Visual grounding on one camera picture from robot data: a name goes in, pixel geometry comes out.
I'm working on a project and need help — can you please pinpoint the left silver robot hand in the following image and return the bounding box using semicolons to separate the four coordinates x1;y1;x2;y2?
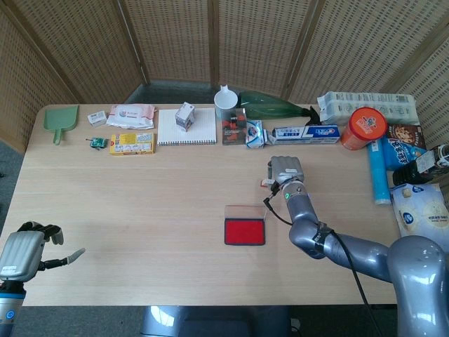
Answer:
0;220;86;282

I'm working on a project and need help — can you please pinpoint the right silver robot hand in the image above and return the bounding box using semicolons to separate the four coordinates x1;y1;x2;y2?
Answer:
267;155;305;186

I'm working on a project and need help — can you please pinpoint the red ink pad clear lid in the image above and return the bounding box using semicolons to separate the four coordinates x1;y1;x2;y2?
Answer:
223;205;267;246

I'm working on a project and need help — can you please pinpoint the blue white toothpaste box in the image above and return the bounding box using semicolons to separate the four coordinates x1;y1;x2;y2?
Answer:
263;125;341;145

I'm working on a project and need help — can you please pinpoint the blue-white snack pouch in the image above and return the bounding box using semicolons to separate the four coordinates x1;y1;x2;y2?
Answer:
245;119;266;150

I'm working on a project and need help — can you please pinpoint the green plastic bottle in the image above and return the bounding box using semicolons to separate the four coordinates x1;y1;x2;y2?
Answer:
237;91;322;126

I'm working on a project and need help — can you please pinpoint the clear coffee capsule box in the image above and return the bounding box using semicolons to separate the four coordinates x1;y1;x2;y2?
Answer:
221;108;248;145

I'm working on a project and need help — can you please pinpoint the orange round canister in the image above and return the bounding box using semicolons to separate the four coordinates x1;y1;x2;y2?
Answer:
341;107;389;151

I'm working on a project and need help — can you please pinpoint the pale blue plastic mug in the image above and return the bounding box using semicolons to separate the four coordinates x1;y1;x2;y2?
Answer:
214;85;240;120

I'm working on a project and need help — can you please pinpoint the white spiral notebook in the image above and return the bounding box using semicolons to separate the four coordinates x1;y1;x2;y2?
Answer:
156;107;217;147

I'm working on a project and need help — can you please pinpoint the blue cylindrical tube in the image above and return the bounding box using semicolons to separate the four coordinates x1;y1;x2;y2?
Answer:
367;139;391;206

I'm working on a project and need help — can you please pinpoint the white tissue roll pack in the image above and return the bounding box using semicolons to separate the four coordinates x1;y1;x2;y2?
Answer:
317;91;420;126

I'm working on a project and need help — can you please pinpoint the blue snack bag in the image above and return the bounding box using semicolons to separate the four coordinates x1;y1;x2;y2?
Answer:
384;136;427;172

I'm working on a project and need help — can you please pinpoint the brown cookie box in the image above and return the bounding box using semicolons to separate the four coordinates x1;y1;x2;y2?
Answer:
385;123;427;151

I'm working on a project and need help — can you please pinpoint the dark soy sauce bottle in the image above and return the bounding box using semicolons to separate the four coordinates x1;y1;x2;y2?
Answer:
391;143;449;186

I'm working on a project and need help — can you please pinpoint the green plastic dustpan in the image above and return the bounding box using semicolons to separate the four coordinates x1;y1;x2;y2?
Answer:
43;105;80;145

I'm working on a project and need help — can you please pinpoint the white blue food bag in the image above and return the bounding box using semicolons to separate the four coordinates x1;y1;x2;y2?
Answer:
389;182;449;244

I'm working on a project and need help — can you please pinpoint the small white cardboard box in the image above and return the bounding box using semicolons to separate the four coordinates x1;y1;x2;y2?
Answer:
87;110;107;127

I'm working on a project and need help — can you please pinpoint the yellow flat cardboard box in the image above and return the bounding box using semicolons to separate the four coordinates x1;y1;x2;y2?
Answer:
109;132;156;156

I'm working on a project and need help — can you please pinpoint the pink white wet wipes pack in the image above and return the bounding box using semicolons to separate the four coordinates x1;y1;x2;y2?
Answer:
106;104;156;130

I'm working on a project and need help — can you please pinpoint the wooden perforated folding screen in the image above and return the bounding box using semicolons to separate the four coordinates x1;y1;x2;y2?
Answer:
0;0;449;154

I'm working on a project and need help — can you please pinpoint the grey robot torso base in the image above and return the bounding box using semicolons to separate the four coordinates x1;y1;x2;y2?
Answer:
140;305;292;337

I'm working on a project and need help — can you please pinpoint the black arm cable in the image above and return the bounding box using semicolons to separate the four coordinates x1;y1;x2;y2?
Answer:
262;182;382;337

